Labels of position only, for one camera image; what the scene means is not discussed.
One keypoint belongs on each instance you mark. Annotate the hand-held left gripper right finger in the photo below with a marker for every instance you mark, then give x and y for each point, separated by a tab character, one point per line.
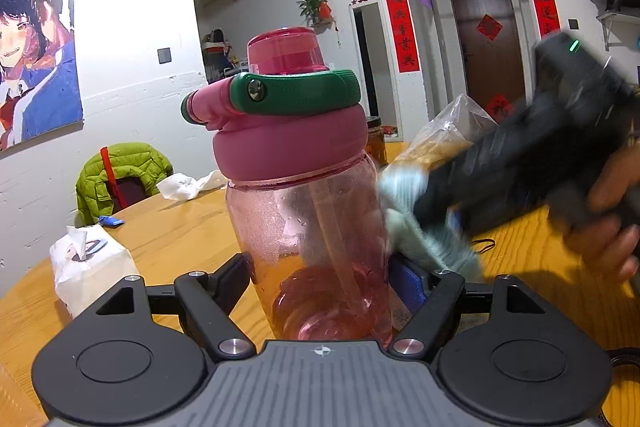
405	283

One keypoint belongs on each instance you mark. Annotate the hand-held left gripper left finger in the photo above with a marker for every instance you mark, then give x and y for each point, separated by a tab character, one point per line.
235	283

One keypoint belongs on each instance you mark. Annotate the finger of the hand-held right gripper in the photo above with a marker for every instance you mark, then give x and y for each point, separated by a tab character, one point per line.
436	199

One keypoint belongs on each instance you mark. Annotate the light blue towel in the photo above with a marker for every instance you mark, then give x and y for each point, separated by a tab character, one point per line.
425	247

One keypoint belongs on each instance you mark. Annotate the person's right hand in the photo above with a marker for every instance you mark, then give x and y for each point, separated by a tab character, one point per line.
607	237

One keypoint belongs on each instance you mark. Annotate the red floor decoration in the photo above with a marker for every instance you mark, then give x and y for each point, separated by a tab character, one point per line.
500	106

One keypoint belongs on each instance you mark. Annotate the clear plastic bag of food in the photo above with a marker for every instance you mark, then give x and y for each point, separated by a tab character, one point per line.
450	132

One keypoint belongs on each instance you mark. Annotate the glass jar with dark lid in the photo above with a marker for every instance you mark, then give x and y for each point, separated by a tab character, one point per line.
376	144

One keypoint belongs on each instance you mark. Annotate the brown wooden door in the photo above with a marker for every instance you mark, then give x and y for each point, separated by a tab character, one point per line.
487	67

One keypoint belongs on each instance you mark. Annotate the crumpled white paper towel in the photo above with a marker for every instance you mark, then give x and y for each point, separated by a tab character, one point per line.
182	186

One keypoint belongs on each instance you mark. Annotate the red diamond door sticker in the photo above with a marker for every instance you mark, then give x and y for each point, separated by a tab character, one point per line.
489	27

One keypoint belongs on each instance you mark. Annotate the dark red chair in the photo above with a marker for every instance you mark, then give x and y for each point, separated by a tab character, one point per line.
131	193

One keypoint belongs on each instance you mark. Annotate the small blue wrapper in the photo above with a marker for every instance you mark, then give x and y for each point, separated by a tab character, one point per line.
111	221

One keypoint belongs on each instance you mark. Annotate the white tissue pack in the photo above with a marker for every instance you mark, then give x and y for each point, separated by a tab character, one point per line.
90	272

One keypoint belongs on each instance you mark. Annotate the green puffer jacket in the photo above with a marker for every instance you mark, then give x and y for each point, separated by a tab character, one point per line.
115	162

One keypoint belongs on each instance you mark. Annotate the potted green plant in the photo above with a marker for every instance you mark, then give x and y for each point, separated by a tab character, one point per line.
312	4

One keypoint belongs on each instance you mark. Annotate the black office chair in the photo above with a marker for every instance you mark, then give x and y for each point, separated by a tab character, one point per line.
217	49

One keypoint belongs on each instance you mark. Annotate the dark wall switch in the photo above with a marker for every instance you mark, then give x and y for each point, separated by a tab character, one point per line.
574	24

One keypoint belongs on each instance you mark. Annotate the white wall shelf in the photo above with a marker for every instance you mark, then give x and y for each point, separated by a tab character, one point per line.
617	18

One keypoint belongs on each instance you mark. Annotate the grey wall switch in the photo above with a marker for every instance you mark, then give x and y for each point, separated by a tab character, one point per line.
164	55

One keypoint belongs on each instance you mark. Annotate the anime wall poster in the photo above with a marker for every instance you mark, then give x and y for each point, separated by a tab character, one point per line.
40	72

